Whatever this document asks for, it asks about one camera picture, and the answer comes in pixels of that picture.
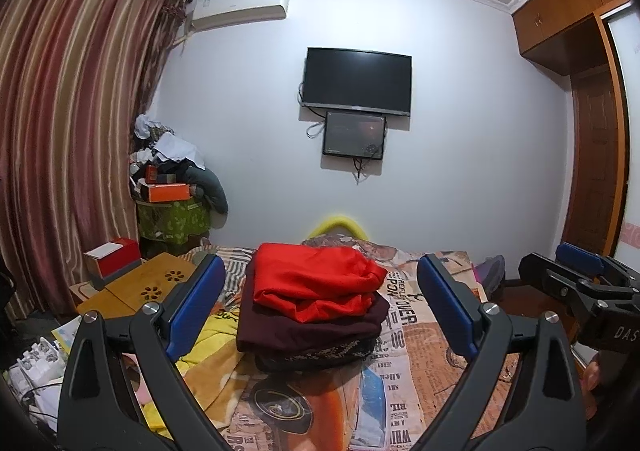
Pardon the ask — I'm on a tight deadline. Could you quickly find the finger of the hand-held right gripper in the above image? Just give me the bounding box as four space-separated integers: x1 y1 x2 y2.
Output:
556 242 621 279
518 253 608 306

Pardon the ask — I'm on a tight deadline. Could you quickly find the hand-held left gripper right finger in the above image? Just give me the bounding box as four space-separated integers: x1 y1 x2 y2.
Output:
410 253 587 451

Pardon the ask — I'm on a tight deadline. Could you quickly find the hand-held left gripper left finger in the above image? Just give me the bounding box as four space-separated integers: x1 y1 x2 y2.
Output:
56 253 236 451

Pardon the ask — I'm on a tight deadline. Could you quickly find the maroon garment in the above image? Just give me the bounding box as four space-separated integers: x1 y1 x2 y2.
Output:
236 293 391 357

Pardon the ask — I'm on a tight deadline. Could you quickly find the red zip jacket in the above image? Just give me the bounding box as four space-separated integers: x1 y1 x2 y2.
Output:
249 242 388 324

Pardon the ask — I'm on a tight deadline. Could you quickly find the person's right hand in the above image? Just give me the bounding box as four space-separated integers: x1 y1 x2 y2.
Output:
582 353 612 394

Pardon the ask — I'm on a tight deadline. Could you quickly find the grey purple backpack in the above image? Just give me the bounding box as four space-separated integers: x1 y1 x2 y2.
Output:
475 255 507 297

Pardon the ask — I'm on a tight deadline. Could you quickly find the newspaper print bedsheet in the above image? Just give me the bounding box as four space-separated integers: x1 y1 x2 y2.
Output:
125 238 506 451

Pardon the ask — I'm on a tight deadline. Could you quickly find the yellow blanket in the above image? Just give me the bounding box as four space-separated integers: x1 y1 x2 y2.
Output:
140 306 261 432

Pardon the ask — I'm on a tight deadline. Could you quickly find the wooden folding bed table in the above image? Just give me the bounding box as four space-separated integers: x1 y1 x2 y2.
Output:
75 252 198 319

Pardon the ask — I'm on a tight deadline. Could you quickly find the red and white box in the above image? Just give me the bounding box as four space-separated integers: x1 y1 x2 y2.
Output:
82 237 142 278

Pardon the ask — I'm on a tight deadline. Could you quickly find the brown wooden door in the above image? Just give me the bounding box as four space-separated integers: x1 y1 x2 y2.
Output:
560 71 621 257

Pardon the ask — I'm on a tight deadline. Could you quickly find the orange box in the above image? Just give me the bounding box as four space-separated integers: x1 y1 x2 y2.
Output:
139 182 192 203

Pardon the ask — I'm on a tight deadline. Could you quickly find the dark patterned garment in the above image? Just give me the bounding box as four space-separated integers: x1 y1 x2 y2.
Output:
254 336 383 373

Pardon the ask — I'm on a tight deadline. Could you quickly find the pile of white papers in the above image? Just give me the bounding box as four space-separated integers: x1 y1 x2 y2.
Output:
131 113 206 169

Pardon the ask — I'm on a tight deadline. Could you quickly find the floor clutter pile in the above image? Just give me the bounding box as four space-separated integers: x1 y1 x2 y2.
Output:
5 316 81 432

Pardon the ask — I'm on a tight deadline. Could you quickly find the striped red curtain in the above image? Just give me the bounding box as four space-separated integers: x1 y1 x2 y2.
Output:
0 0 191 317

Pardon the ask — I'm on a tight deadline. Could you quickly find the wooden wardrobe with white door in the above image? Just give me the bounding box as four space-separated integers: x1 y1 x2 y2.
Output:
511 0 640 262

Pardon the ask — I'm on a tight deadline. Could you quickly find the white air conditioner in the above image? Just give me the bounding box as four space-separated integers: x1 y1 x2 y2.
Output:
189 0 291 30

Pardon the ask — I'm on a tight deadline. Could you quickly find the small black wall monitor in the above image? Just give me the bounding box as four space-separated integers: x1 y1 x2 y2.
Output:
322 111 387 160

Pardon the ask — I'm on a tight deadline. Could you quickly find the black wall television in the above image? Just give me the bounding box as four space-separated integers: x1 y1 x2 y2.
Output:
300 47 412 118

